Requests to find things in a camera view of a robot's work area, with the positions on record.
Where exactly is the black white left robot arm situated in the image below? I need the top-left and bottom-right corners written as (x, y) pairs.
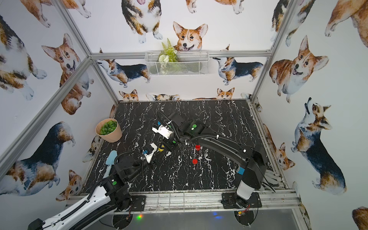
top-left (28, 150), bottom-right (155, 230)

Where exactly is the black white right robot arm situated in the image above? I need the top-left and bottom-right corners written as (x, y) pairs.
top-left (156, 111), bottom-right (267, 201)

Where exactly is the light blue silicone spatula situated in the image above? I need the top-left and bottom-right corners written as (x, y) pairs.
top-left (103, 150), bottom-right (117, 179)

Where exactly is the beige paper plant pot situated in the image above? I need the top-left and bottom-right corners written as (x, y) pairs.
top-left (95, 118), bottom-right (122, 143)

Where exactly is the green moss plant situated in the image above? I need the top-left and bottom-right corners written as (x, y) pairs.
top-left (99, 120), bottom-right (117, 136)

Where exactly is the green fern plant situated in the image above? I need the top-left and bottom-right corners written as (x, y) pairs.
top-left (158, 39), bottom-right (178, 74)

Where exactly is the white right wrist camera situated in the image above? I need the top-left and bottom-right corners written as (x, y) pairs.
top-left (152, 122), bottom-right (173, 140)

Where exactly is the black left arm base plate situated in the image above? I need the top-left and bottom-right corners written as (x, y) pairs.
top-left (122, 195), bottom-right (147, 212)

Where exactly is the white wire mesh basket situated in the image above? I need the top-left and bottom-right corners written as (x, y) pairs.
top-left (145, 51), bottom-right (209, 76)

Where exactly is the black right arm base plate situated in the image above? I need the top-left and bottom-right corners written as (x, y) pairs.
top-left (221, 192), bottom-right (262, 209)

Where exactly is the aluminium front rail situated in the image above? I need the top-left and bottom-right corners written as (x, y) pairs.
top-left (68, 188), bottom-right (301, 215)

